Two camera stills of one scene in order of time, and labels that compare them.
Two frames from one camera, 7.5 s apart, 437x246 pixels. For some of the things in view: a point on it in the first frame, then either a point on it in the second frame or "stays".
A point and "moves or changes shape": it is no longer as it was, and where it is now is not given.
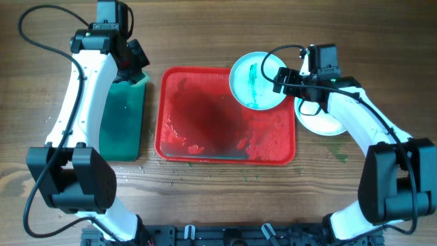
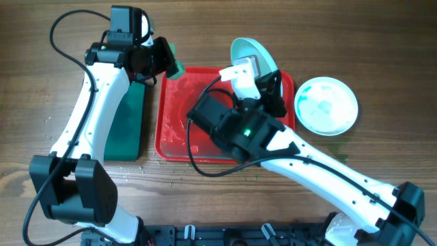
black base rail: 229,235 stays
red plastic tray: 197,120 stays
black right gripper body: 292,76 -> 260,100
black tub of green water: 121,127 stays
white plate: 252,79 moves or changes shape
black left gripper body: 136,59 -> 154,57
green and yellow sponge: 142,82 -> 180,74
